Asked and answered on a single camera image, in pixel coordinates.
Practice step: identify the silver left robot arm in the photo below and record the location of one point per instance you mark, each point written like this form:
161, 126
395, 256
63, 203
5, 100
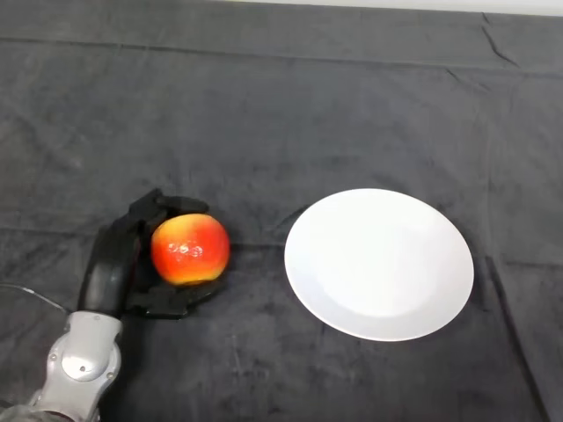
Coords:
81, 360

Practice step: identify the black cloth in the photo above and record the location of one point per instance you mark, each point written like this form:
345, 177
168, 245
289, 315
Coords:
281, 110

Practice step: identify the red yellow apple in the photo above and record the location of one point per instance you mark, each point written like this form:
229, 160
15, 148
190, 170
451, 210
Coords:
191, 250

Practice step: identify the white round plate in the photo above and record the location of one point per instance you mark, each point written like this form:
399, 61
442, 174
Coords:
379, 268

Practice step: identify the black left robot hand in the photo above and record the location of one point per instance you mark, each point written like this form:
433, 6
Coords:
110, 268

